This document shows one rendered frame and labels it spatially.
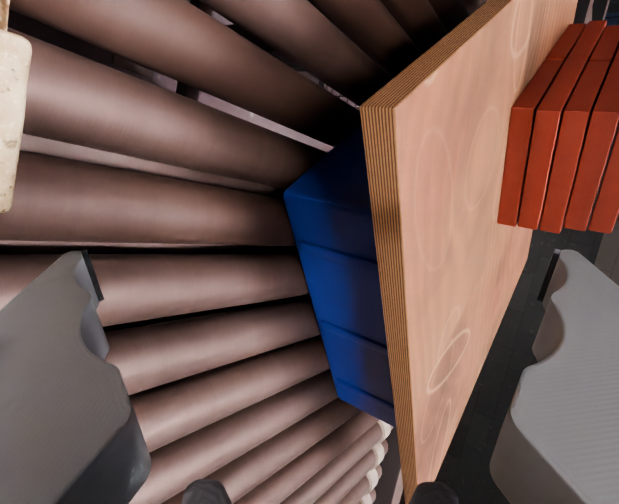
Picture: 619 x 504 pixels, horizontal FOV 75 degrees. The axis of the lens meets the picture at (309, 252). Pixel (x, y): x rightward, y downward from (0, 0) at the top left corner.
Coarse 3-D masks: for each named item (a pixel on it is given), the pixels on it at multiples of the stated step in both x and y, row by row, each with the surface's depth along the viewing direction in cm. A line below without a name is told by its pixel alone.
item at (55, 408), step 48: (48, 288) 9; (96, 288) 11; (0, 336) 8; (48, 336) 8; (96, 336) 9; (0, 384) 7; (48, 384) 7; (96, 384) 7; (0, 432) 6; (48, 432) 6; (96, 432) 6; (0, 480) 6; (48, 480) 6; (96, 480) 6; (144, 480) 7
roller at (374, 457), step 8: (384, 440) 75; (376, 448) 71; (384, 448) 73; (368, 456) 69; (376, 456) 70; (360, 464) 66; (368, 464) 68; (376, 464) 70; (352, 472) 64; (360, 472) 65; (344, 480) 62; (352, 480) 63; (336, 488) 60; (344, 488) 61; (328, 496) 58; (336, 496) 59; (344, 496) 62
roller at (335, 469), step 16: (368, 432) 67; (384, 432) 70; (352, 448) 62; (368, 448) 65; (336, 464) 57; (352, 464) 61; (320, 480) 54; (336, 480) 57; (288, 496) 49; (304, 496) 50; (320, 496) 54
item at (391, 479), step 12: (396, 432) 74; (396, 444) 74; (384, 456) 76; (396, 456) 74; (384, 468) 76; (396, 468) 74; (384, 480) 76; (396, 480) 74; (384, 492) 76; (396, 492) 76
